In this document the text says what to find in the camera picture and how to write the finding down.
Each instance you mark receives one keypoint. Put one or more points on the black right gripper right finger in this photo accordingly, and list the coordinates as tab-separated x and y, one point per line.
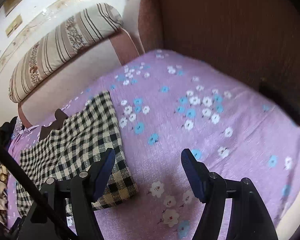
249	218

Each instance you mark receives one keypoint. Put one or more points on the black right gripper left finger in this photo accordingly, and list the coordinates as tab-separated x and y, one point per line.
63	209

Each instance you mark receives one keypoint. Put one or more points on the black cream checkered garment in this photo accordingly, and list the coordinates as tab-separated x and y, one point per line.
81	141

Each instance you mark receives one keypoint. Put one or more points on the black clothes pile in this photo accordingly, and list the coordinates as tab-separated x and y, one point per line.
6	131

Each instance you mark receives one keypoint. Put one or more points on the brown wooden sofa side panel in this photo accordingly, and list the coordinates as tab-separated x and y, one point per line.
254	41

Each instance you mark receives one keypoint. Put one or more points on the pink brown sofa backrest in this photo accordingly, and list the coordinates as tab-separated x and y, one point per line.
73	77

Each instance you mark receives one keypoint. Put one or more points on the striped beige bolster pillow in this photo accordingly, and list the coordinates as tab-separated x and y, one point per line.
76	34

